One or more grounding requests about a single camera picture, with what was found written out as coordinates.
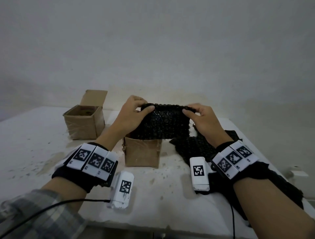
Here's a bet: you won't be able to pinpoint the person's right hand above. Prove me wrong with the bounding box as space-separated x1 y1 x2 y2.
182 103 233 148

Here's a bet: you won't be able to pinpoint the person's left hand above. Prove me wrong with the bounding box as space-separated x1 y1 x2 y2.
108 95 156 142

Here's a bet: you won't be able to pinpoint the pile of black bubble wrap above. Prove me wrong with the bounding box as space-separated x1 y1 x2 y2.
169 124 304 227

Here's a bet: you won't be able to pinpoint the black bubble wrap piece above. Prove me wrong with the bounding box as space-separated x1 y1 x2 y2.
129 103 196 141

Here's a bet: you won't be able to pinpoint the paper box with notched rim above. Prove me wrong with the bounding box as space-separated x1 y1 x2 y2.
122 134 163 169

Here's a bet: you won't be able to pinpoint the paper box with tall flap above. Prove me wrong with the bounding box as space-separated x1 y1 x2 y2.
63 90 108 140

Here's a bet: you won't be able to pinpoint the person's right forearm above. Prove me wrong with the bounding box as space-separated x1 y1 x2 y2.
232 177 315 239

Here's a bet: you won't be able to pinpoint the person's left forearm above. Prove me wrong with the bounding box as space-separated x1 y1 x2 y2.
0 130 123 239

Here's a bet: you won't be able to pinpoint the left wrist marker band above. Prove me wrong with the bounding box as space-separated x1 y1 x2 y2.
52 142 118 194

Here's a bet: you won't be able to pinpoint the white plastic block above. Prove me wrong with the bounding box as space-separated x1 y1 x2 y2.
286 167 309 178

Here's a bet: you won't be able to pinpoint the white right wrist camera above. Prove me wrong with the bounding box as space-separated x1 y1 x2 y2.
189 157 211 192

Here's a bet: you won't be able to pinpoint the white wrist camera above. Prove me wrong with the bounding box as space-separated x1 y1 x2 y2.
189 157 211 192
107 171 135 210

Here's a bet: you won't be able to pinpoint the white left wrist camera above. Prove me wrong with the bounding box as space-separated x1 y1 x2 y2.
107 171 135 210

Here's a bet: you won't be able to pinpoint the black right camera cable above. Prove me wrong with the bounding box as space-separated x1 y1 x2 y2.
230 204 236 239

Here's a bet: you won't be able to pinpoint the black camera cable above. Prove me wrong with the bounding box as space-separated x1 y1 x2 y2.
0 199 111 238
230 204 236 239

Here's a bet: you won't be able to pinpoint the black left camera cable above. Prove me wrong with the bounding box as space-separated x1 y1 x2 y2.
0 199 111 238

